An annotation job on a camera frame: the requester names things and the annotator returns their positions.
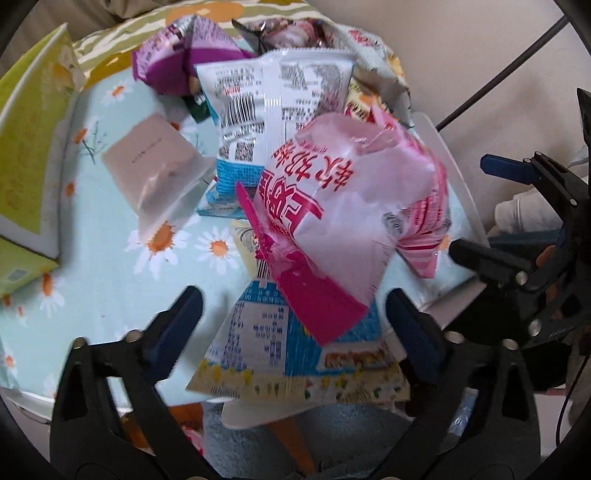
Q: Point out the blue and yellow snack bag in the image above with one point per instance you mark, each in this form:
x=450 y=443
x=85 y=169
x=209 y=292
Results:
x=258 y=332

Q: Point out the dark green cracker packet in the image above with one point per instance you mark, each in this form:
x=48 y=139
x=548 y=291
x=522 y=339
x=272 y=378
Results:
x=198 y=110

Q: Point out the beige small packet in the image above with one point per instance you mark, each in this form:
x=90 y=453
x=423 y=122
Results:
x=152 y=161

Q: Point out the white cloth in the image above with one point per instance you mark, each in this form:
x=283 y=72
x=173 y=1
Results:
x=521 y=212

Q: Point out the wooden table leg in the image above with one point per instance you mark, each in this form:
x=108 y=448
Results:
x=293 y=443

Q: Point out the green cardboard box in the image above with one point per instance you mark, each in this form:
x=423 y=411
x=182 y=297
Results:
x=27 y=138

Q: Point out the purple snack bag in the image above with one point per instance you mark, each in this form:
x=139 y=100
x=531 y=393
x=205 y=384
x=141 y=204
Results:
x=207 y=46

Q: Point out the white and orange snack bag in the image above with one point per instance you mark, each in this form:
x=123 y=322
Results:
x=374 y=60

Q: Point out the grey cloth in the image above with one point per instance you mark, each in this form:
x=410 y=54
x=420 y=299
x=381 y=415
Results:
x=240 y=443

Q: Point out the light blue daisy cloth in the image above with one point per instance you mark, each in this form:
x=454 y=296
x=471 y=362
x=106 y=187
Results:
x=92 y=277

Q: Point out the white and blue snack bag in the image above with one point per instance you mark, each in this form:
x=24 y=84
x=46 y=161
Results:
x=258 y=92

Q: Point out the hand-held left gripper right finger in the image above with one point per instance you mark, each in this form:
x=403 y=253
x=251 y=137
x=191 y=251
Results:
x=415 y=334

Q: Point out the pink snack bag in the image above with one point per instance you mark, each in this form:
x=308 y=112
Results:
x=346 y=207

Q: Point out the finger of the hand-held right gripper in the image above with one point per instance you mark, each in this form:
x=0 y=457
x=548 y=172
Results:
x=503 y=167
x=485 y=261

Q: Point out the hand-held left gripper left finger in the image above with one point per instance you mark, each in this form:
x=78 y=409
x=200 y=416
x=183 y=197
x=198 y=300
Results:
x=180 y=318

